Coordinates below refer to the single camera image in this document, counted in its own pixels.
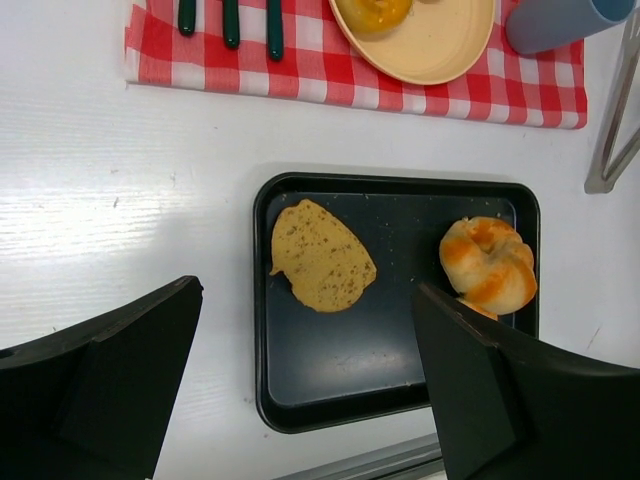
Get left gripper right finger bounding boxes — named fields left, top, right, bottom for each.
left=412, top=284, right=639, bottom=479

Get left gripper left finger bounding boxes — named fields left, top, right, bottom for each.
left=1, top=276, right=203, bottom=479

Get silver metal tongs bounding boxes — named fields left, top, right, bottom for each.
left=584, top=7, right=639, bottom=195

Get orange ring donut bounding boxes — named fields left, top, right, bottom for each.
left=336, top=0, right=413, bottom=34

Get flat brown speckled bread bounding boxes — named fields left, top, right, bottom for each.
left=270, top=199, right=377, bottom=313

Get small round orange bun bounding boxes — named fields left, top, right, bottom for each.
left=457, top=297, right=499, bottom=321

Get black tray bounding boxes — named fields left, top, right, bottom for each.
left=253, top=172, right=540, bottom=434

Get large swirled orange bun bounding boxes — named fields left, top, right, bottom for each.
left=439, top=216, right=538, bottom=316

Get red checkered cloth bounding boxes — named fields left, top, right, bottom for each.
left=124, top=1, right=588, bottom=129

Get yellow plate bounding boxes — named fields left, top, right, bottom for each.
left=329, top=0, right=496, bottom=86

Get blue cup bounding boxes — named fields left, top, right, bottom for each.
left=505, top=0, right=636, bottom=55

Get aluminium front rail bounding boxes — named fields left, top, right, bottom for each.
left=282, top=434, right=446, bottom=480

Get gold fork black handle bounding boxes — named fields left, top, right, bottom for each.
left=222, top=0, right=240, bottom=50

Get gold knife black handle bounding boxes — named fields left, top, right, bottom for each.
left=177, top=0, right=197, bottom=37

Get gold spoon black handle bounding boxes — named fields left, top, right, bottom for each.
left=266, top=0, right=284, bottom=62

